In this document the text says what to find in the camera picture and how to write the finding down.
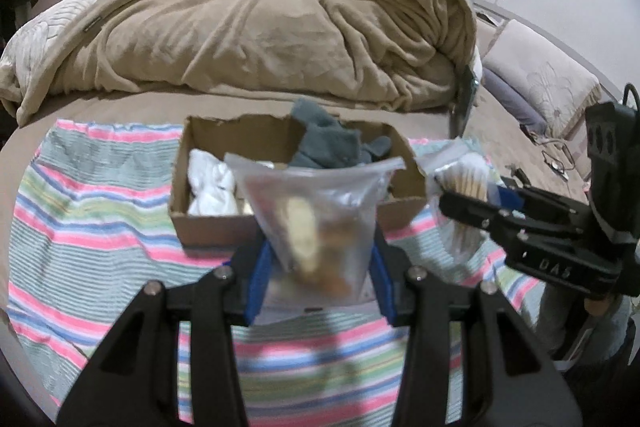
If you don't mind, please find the clear bag of cotton swabs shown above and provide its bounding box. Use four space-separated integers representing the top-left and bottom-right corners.
416 138 491 262

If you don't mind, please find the clear bag with snacks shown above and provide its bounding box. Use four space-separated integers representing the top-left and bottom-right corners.
224 153 406 325

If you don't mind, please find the white sock bundle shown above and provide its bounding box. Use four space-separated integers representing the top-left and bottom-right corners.
188 148 239 217

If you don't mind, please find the grey knit sock bundle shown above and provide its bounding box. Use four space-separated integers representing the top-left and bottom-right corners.
288 98 362 169

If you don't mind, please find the grey dotted sock bundle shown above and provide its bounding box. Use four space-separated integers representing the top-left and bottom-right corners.
358 135 392 165

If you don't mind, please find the beige bed mattress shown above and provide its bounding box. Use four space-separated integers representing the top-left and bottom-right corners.
1 87 586 308

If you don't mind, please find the grey embroidered cushion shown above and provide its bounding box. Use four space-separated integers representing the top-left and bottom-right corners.
483 20 601 138

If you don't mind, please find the brown cardboard box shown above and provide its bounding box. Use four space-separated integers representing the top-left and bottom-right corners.
168 115 426 248

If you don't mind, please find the striped colourful towel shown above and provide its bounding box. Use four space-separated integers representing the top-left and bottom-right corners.
5 118 547 427

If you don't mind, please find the beige fleece blanket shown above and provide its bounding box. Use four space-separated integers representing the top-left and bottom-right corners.
13 0 477 126

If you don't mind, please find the white patterned pillow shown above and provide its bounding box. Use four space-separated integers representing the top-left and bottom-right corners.
1 0 99 116

